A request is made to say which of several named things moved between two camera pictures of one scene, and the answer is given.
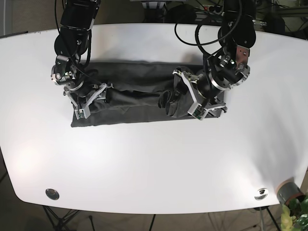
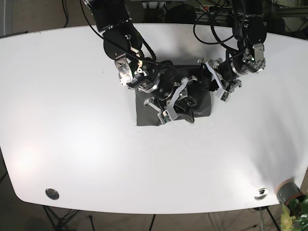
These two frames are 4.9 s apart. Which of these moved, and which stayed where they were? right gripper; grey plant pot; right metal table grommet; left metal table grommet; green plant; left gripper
Moved: right gripper; left gripper
Stayed: left metal table grommet; right metal table grommet; green plant; grey plant pot
